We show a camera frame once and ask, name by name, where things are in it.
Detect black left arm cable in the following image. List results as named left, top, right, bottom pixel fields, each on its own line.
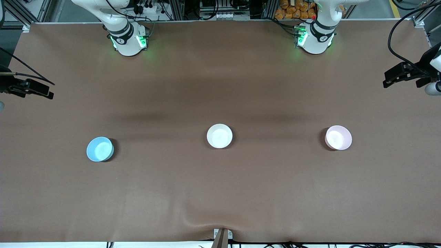
left=388, top=0, right=441, bottom=68

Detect brown camera pole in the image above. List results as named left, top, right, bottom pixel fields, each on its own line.
left=211, top=229, right=229, bottom=248

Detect black electronics box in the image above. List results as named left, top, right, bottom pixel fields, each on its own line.
left=200, top=0, right=235, bottom=11

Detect brown table cloth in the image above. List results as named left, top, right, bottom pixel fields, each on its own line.
left=0, top=20, right=441, bottom=243

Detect power strip with black plugs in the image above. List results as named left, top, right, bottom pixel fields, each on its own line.
left=133, top=0, right=156, bottom=14

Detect pink bowl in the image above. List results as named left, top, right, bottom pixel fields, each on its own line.
left=325, top=125, right=352, bottom=151

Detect orange snack bags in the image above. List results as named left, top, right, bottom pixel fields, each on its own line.
left=275, top=0, right=317, bottom=20

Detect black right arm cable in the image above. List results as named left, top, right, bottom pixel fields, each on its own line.
left=0, top=47, right=55, bottom=86

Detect metal clamp bracket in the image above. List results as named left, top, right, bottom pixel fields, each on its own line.
left=213, top=228, right=233, bottom=240

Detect blue bowl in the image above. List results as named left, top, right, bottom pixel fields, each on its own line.
left=86, top=136, right=114, bottom=162

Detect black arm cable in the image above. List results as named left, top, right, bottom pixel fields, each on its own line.
left=388, top=0, right=441, bottom=68
left=0, top=47, right=55, bottom=86

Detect white bowl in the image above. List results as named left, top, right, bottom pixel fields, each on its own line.
left=207, top=124, right=233, bottom=149

